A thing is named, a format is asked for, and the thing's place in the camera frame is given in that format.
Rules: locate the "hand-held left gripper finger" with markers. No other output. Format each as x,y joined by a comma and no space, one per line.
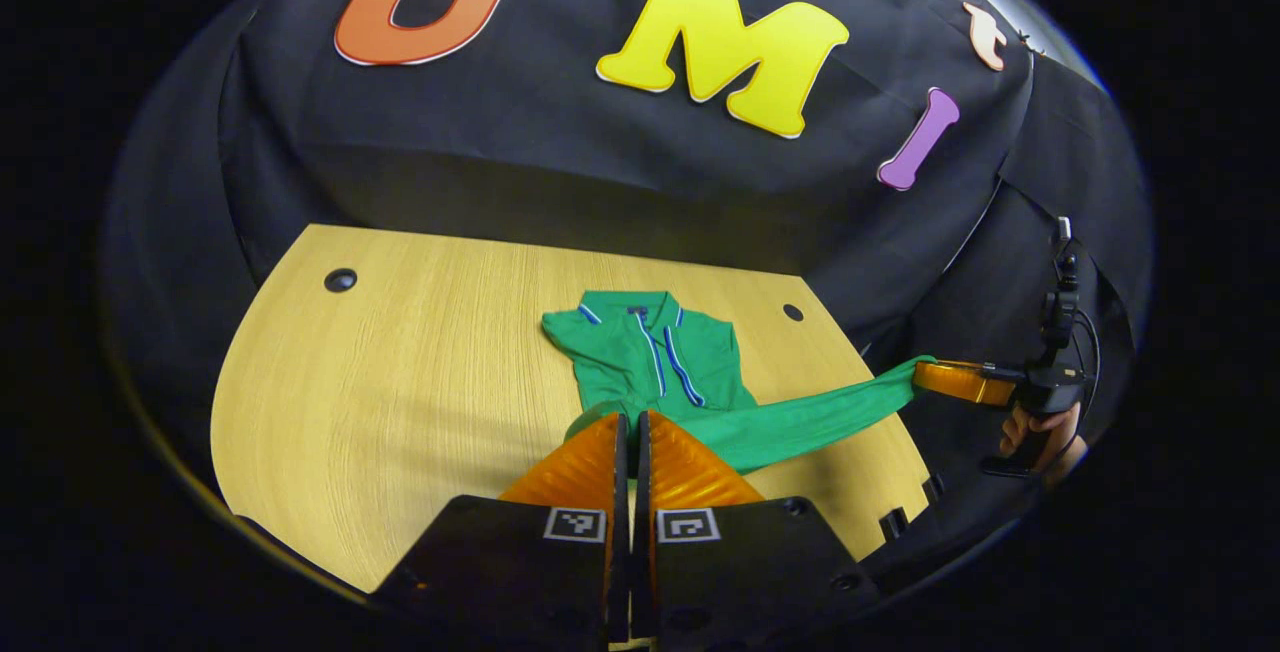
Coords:
621,472
643,472

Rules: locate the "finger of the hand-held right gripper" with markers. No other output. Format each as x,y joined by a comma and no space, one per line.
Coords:
960,384

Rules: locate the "green T-shirt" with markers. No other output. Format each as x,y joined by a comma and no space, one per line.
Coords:
650,352

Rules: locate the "black table grommet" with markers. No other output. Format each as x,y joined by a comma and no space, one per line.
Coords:
340,280
793,312

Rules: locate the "black backdrop cloth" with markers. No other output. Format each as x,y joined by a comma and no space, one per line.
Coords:
560,132

